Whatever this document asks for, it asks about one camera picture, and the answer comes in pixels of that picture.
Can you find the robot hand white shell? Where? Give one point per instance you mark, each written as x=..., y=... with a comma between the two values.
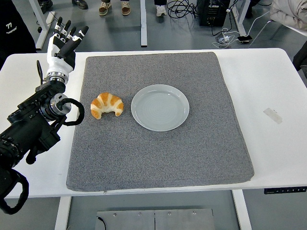
x=58, y=63

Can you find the croissant bread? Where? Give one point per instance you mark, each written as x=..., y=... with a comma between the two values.
x=106, y=101

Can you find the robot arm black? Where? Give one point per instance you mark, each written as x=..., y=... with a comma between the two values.
x=24, y=129

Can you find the light grey round plate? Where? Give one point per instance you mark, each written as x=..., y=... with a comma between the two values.
x=159, y=107

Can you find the grey metal plate with screws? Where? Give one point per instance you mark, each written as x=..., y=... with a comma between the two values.
x=168, y=220

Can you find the person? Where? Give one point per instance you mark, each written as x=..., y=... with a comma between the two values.
x=14, y=31

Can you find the person's leg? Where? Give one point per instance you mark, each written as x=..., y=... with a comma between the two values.
x=161, y=10

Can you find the grey fabric mat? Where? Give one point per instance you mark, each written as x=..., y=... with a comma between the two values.
x=156, y=155

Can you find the white table leg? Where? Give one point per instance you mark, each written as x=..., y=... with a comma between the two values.
x=242, y=210
x=62, y=213

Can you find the black electronics box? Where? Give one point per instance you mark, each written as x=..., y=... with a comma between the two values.
x=213, y=13

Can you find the white charger block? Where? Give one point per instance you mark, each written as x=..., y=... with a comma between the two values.
x=226, y=38

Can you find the black smartphone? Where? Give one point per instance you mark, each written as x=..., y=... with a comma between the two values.
x=244, y=39

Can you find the silver chair leg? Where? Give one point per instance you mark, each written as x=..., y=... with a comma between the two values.
x=263, y=36

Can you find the translucent tape piece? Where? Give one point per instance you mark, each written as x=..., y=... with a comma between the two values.
x=273, y=115

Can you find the beige padded fabric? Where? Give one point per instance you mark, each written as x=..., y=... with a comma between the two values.
x=290, y=12

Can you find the dark grey fabric item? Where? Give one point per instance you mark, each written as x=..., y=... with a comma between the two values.
x=301, y=57

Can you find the black table control panel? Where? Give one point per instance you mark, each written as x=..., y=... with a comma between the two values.
x=285, y=190

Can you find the white desk frame leg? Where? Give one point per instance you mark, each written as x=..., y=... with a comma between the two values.
x=241, y=16
x=143, y=24
x=43, y=31

